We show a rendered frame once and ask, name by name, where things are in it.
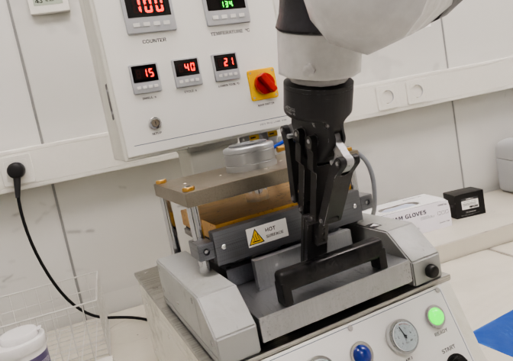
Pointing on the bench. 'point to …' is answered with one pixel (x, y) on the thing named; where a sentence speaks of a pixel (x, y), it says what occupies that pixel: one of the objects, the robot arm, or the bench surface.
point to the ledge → (476, 229)
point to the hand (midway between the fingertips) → (314, 238)
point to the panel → (448, 337)
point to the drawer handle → (328, 266)
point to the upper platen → (241, 207)
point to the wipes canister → (24, 344)
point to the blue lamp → (362, 353)
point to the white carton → (417, 211)
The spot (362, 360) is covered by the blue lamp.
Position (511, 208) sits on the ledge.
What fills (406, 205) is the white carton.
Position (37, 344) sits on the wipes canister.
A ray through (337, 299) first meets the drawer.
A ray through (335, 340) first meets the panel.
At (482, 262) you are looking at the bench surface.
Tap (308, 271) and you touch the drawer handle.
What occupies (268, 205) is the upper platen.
